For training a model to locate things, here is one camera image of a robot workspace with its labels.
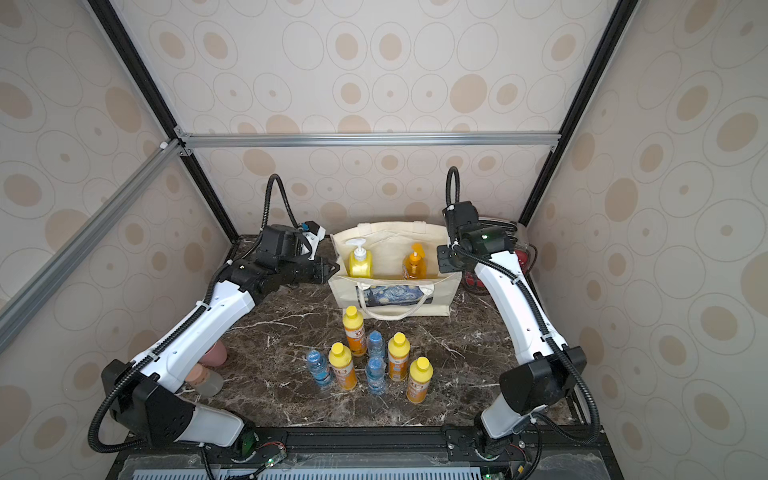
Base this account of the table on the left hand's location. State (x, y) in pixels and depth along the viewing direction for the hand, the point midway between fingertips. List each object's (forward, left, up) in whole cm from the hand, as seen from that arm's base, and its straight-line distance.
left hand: (347, 265), depth 75 cm
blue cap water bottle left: (-20, +6, -16) cm, 27 cm away
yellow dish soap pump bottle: (+8, -2, -7) cm, 11 cm away
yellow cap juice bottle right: (-24, -18, -9) cm, 31 cm away
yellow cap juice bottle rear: (-11, -2, -9) cm, 14 cm away
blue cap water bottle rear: (-15, -8, -14) cm, 22 cm away
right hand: (+4, -31, -1) cm, 31 cm away
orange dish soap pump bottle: (+8, -18, -10) cm, 22 cm away
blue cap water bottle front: (-22, -8, -15) cm, 28 cm away
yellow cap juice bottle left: (-21, 0, -9) cm, 23 cm away
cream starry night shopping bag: (+1, -10, -14) cm, 17 cm away
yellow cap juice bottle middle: (-18, -13, -9) cm, 24 cm away
